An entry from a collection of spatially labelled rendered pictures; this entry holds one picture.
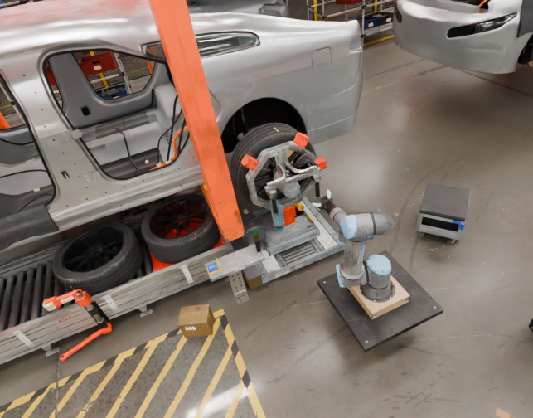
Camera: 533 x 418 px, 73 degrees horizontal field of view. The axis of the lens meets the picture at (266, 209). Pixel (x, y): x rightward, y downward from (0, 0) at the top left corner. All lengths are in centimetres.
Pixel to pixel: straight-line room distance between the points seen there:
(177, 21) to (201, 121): 54
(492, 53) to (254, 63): 260
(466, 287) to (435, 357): 67
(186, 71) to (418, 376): 233
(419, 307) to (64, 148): 260
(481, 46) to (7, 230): 449
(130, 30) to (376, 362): 273
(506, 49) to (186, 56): 332
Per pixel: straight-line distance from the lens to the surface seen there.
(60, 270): 326
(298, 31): 293
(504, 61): 460
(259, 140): 262
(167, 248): 299
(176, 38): 206
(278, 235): 317
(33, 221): 314
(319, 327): 286
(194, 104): 217
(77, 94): 449
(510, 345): 304
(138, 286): 301
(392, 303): 256
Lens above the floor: 246
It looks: 40 degrees down
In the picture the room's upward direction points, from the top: 11 degrees counter-clockwise
